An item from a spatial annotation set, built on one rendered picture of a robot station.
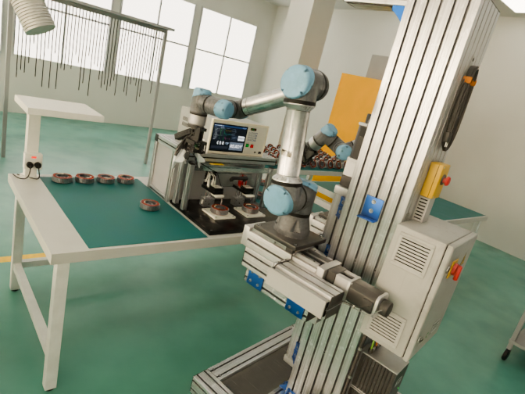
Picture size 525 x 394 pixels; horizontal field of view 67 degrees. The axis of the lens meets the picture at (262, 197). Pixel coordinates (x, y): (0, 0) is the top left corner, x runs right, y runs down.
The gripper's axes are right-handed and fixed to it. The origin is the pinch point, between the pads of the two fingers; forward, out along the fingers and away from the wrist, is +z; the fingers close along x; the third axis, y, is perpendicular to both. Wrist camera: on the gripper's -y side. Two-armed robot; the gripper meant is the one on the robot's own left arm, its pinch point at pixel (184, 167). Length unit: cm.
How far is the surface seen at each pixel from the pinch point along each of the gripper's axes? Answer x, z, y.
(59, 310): -41, 71, -16
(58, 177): -12, 37, -94
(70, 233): -33, 40, -29
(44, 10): -20, -52, -113
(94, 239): -27, 40, -20
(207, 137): 47, -5, -41
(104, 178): 13, 37, -89
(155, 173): 40, 29, -75
